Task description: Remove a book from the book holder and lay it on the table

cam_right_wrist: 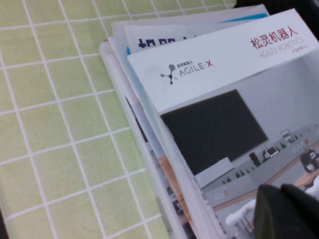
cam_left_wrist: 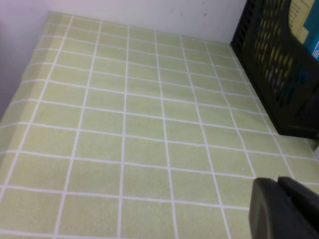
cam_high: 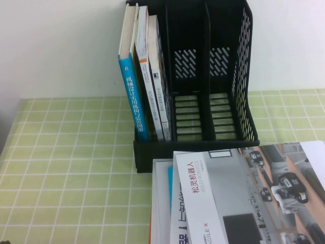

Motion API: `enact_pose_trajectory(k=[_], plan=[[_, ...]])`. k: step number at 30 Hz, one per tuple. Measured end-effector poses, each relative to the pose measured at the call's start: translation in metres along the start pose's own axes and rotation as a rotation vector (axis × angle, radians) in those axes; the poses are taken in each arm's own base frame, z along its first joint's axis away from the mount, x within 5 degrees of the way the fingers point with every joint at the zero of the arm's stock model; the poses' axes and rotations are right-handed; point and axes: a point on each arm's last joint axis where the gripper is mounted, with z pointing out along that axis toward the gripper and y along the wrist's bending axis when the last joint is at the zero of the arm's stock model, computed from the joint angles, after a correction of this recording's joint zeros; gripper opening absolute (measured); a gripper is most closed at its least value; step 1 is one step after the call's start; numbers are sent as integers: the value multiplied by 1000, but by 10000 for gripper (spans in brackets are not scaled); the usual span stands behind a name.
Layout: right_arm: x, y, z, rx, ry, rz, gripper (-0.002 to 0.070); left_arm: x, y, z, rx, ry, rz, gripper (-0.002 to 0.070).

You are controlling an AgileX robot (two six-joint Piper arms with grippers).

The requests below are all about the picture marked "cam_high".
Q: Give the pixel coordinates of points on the white book large black characters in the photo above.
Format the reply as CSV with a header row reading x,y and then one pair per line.
x,y
181,218

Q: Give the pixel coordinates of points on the black plastic book holder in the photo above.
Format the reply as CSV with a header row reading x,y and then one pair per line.
x,y
198,150

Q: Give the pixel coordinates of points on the green checked tablecloth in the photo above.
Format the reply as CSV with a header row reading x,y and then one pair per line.
x,y
63,165

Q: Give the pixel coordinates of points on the grey cover book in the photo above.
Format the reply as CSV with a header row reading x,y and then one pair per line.
x,y
160,203

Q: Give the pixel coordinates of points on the thin robot brochure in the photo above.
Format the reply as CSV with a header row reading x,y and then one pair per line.
x,y
228,183

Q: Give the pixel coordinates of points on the white book black spine logo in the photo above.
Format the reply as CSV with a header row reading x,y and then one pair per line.
x,y
160,91

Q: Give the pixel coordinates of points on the blue spine hardcover book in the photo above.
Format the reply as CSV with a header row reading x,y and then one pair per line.
x,y
133,101

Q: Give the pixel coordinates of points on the cyan cover book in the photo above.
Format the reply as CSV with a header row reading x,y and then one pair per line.
x,y
170,190

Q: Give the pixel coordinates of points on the small dark object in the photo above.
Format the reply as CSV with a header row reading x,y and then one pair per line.
x,y
3,241

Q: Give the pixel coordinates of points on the white book orange spine mark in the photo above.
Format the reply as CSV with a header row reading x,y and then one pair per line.
x,y
147,76

